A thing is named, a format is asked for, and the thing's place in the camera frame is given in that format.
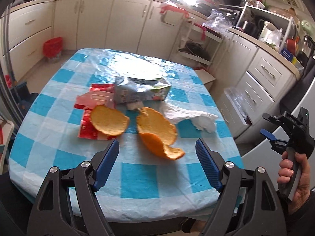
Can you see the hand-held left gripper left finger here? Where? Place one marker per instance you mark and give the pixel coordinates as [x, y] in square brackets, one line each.
[107, 164]

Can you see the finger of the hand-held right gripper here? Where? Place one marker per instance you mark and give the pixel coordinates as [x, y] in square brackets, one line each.
[273, 120]
[268, 134]

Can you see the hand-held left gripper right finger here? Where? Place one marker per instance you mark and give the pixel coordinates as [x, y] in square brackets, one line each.
[208, 164]

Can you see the white tissue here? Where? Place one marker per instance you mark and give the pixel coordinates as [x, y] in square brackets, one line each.
[201, 123]

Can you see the red plastic wrapper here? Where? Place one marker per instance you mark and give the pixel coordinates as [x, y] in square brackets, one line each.
[85, 127]

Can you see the orange peel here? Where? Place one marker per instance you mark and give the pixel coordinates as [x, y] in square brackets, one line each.
[108, 120]
[155, 130]

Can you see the grey drink carton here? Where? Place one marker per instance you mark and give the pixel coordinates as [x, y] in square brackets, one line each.
[137, 91]

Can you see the person's right forearm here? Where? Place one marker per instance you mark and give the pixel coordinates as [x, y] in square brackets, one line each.
[305, 217]

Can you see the person's right hand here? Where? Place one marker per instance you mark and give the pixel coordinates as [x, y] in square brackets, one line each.
[304, 174]

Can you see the white refrigerator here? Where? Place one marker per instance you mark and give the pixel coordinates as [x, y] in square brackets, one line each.
[265, 139]

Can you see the white middle drawer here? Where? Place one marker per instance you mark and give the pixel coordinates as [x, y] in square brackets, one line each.
[253, 98]

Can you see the open white drawer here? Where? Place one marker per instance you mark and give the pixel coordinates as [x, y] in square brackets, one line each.
[233, 118]

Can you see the clear plastic bags in drawer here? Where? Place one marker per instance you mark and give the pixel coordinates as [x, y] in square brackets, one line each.
[236, 100]

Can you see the white upper drawer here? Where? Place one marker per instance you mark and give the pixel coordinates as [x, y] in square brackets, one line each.
[268, 70]

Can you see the blue cardboard box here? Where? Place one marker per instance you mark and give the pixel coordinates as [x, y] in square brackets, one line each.
[288, 55]

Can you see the red saucepan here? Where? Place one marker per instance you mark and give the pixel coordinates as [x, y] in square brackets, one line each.
[292, 45]

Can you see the white wooden stool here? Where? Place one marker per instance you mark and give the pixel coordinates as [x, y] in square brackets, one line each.
[205, 77]

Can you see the blue checkered plastic tablecloth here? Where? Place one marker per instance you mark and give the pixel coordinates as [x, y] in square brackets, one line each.
[61, 98]

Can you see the white plastic bag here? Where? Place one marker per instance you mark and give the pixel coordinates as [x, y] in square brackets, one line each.
[272, 39]

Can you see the white electric kettle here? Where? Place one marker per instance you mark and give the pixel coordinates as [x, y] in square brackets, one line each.
[268, 28]

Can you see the white corner shelf rack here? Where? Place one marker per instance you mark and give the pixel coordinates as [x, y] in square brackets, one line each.
[214, 36]

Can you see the black frying pan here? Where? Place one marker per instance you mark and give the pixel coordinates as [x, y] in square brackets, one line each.
[196, 51]

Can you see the blue dustpan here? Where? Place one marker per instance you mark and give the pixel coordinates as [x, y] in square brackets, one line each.
[24, 91]

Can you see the red hanging cloth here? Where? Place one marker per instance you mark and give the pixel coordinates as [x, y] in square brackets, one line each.
[203, 33]

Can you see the white counter shelf rack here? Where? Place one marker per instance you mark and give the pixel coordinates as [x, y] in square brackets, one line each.
[242, 12]

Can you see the clear crumpled plastic bag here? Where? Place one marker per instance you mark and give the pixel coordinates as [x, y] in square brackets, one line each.
[217, 18]

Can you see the red waste basket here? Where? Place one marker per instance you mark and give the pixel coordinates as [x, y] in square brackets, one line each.
[53, 49]

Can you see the stack of pots and pans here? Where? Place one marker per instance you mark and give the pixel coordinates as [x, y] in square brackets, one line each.
[205, 2]

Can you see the white hanging bin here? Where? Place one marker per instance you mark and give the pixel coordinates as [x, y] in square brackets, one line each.
[172, 19]

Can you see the white kitchen base cabinets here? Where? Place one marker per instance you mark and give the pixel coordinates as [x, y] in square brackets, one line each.
[98, 22]

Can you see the red plastic bag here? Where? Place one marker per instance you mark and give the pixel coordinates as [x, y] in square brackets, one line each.
[172, 8]

